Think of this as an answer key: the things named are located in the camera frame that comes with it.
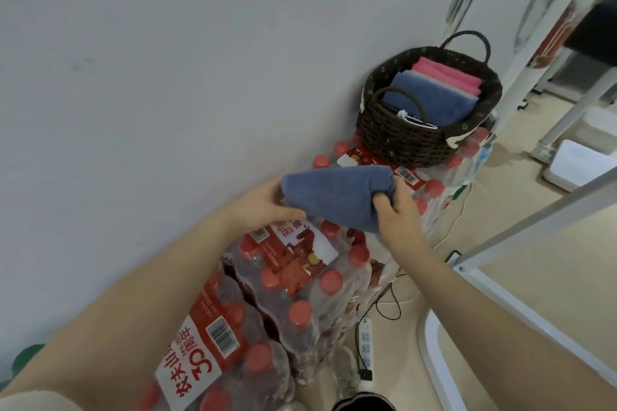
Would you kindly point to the pink towel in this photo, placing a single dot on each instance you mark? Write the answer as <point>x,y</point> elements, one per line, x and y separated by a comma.
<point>448,76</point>
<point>458,71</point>

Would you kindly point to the stack of bottled water packs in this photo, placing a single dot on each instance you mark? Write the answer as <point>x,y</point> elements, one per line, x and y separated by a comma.
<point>299,280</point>

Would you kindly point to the person's black striped trousers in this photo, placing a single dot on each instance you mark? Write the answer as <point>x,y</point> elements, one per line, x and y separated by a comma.
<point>361,402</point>

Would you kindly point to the person's left forearm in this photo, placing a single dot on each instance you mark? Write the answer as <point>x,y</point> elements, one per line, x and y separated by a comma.
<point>120,309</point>

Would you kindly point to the blue towel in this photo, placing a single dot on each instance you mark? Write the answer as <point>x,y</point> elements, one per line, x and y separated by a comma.
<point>429,100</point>
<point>342,194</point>

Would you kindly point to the grey towel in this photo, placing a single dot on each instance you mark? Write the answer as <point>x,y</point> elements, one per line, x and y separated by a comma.
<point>443,85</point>

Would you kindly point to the person's right hand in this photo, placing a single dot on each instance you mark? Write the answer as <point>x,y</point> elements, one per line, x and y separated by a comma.
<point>400,223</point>

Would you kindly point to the white power strip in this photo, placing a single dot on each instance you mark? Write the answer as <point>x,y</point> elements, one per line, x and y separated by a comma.
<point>367,345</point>

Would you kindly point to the white square box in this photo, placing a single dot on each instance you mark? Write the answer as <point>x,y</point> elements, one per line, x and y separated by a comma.
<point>578,165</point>

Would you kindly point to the person's grey sleeve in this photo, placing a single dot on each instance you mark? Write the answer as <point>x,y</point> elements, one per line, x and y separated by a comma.
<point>33,401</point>

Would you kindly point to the person's right forearm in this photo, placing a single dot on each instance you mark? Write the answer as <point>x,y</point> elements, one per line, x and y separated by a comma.
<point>506,338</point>

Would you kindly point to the red white banner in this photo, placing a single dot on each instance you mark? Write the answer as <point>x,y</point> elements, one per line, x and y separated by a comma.
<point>554,35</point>

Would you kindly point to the brown woven basket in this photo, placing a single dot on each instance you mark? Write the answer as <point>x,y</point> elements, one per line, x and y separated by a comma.
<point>400,136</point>

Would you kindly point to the white black padded gym machine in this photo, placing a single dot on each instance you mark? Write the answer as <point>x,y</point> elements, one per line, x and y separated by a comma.
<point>569,49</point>

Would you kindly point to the person's left hand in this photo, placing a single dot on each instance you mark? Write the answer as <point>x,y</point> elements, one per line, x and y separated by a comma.
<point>262,208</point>

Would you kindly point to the white tower gym machine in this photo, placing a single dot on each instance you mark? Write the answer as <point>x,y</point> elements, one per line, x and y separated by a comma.
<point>530,242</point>

